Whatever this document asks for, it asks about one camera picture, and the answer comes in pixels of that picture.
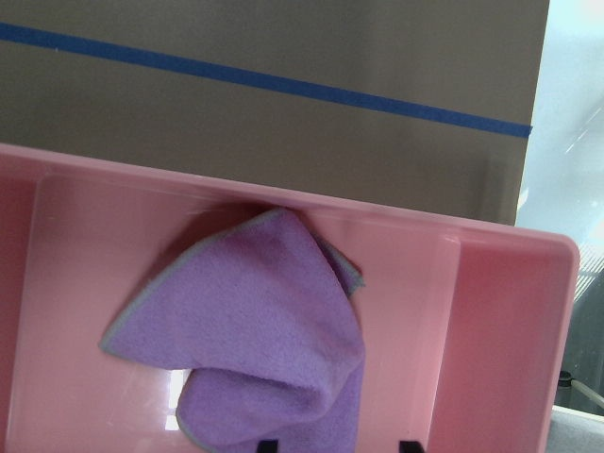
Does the pink plastic bin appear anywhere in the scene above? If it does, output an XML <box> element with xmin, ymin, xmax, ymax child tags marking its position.
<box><xmin>1</xmin><ymin>145</ymin><xmax>579</xmax><ymax>452</ymax></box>

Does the purple microfiber cloth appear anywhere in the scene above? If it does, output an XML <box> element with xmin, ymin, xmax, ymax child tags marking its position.
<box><xmin>100</xmin><ymin>209</ymin><xmax>364</xmax><ymax>452</ymax></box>

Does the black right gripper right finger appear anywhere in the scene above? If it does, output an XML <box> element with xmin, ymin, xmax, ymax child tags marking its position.
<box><xmin>398</xmin><ymin>440</ymin><xmax>423</xmax><ymax>453</ymax></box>

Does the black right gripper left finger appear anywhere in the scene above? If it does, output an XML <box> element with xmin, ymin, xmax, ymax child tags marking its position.
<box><xmin>257</xmin><ymin>439</ymin><xmax>278</xmax><ymax>453</ymax></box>

